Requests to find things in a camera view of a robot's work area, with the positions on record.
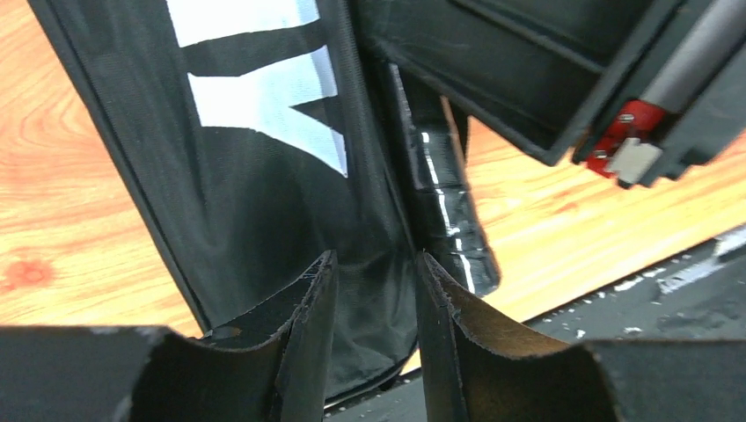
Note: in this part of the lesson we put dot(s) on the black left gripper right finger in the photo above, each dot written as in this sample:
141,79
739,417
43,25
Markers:
480,365

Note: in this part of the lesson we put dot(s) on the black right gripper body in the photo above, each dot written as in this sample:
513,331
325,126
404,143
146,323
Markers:
673,88

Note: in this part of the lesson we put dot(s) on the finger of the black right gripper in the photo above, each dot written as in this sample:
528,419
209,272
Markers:
539,73

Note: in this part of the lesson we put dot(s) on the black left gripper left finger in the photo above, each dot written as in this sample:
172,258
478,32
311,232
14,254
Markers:
269,364

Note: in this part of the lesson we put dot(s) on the black badminton racket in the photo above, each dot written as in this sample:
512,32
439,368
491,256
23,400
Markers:
429,145

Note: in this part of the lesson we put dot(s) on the black Crossway racket bag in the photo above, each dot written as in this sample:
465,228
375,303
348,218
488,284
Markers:
245,134

